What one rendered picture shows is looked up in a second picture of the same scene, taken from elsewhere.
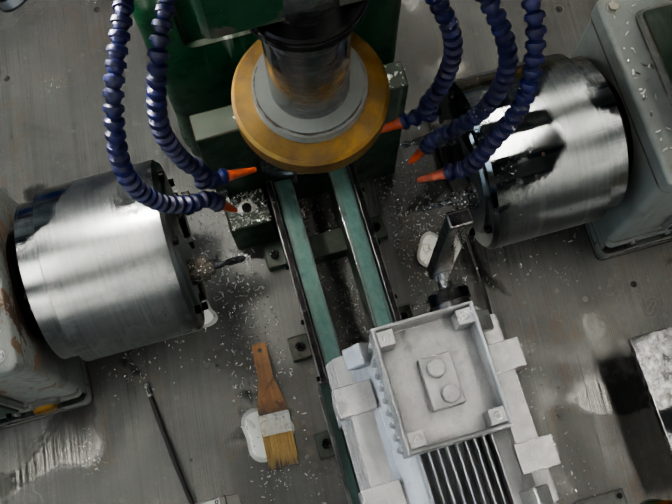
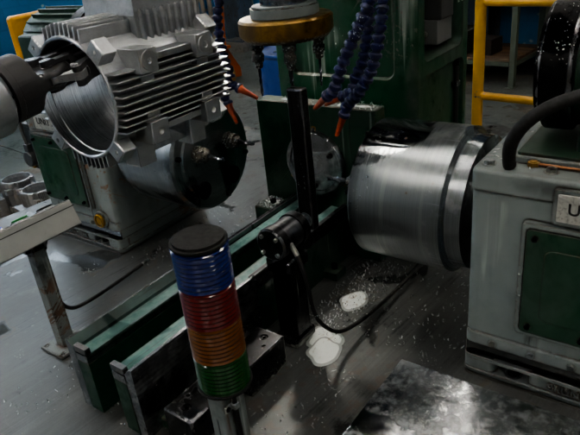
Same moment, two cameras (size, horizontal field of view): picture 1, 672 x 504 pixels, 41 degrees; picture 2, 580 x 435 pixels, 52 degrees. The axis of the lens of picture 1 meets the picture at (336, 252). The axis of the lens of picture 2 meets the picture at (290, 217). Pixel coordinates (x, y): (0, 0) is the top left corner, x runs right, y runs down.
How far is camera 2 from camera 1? 122 cm
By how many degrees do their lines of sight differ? 55
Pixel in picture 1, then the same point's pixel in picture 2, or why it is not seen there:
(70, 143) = (254, 188)
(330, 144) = (264, 22)
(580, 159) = (428, 150)
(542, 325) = (373, 373)
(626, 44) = not seen: hidden behind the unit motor
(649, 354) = (404, 375)
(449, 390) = not seen: outside the picture
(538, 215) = (380, 185)
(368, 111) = (296, 19)
